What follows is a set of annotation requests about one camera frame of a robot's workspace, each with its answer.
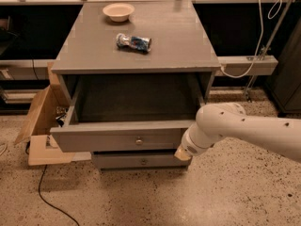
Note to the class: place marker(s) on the grey top drawer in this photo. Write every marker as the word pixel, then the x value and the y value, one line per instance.
pixel 129 112

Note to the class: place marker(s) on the grey drawer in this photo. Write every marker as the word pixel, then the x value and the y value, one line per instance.
pixel 113 161
pixel 129 112

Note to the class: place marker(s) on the open cardboard box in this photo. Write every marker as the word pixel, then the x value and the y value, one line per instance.
pixel 41 117

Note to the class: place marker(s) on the dark grey side cabinet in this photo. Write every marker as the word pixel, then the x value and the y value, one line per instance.
pixel 284 85

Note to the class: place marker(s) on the crushed blue silver can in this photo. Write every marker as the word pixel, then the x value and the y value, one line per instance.
pixel 133 42

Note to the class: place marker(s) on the yellow-tipped white gripper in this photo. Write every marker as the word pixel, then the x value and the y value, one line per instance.
pixel 190 146

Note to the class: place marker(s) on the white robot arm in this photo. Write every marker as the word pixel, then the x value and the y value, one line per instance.
pixel 215 122

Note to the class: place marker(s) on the grey wooden cabinet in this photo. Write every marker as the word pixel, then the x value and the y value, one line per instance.
pixel 179 44

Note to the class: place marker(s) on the grey lower drawer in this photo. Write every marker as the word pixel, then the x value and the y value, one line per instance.
pixel 113 161

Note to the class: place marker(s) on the white bowl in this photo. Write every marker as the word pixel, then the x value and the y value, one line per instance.
pixel 118 12

